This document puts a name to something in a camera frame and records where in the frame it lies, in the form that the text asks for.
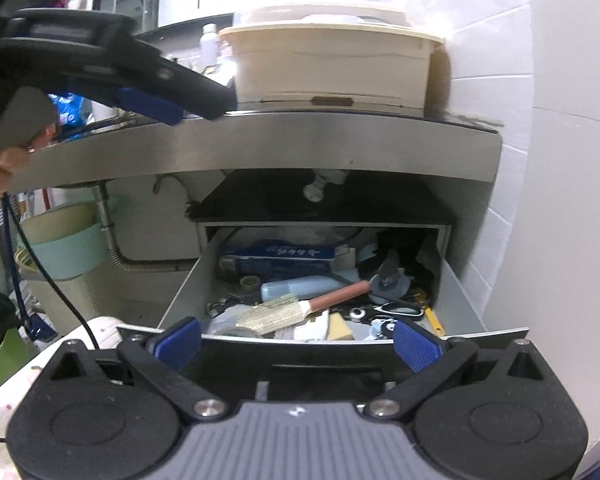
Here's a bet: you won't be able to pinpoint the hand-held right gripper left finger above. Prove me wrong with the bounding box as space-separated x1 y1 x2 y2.
46 316 229 421

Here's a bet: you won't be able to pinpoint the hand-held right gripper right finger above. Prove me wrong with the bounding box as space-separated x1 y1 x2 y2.
364 319 547 419

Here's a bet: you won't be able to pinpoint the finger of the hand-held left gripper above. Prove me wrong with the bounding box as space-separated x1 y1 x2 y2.
111 86 185 127
128 39 239 122

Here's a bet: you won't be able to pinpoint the grey metal drawer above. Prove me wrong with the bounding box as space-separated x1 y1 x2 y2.
117 222 531 361

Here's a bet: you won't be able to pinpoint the yellow utility knife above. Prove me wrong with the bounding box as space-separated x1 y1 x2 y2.
422 291 447 337

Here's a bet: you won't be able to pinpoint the white plastic bottle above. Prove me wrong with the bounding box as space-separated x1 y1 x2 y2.
199 22 222 70

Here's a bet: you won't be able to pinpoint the blue round plastic tool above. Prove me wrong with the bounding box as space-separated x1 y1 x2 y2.
367 260 412 305

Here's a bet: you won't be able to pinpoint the blue printed plastic bag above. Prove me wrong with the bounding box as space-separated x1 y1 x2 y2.
47 92 93 131

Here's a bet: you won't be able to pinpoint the beige sponge block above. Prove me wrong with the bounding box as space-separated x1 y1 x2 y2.
327 312 355 342

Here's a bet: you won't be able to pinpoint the white small carton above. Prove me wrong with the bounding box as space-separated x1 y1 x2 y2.
294 309 331 342

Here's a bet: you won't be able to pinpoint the blue cardboard box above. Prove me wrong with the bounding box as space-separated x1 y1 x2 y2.
219 241 338 277

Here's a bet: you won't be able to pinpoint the light blue cylindrical bottle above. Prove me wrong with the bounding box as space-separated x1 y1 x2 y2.
260 275 353 304

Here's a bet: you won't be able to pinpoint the cream plastic dish container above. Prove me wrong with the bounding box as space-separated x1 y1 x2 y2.
218 6 447 111

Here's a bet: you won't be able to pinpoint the stainless steel counter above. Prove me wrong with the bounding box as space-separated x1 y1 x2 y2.
2 109 504 197

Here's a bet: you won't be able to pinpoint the green plastic bucket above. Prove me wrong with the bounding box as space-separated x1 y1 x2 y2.
0 193 102 350

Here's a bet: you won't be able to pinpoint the light green plastic basin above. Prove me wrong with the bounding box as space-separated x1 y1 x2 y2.
16 202 120 281

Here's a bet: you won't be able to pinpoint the white plastic pipe valve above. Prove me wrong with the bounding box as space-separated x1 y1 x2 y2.
302 170 350 204

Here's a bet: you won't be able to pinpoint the green plastic cup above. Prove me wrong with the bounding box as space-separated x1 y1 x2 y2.
0 327 26 387

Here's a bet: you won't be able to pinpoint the black-handled scissors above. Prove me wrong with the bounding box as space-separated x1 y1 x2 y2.
374 300 427 319

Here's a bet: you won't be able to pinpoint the brush with reddish-brown handle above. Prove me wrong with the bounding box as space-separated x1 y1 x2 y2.
232 280 372 337

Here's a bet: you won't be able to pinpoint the flexible metal hose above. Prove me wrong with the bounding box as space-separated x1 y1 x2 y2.
96 184 201 274

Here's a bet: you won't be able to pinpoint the blue cable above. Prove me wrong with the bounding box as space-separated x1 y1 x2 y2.
1 195 37 333

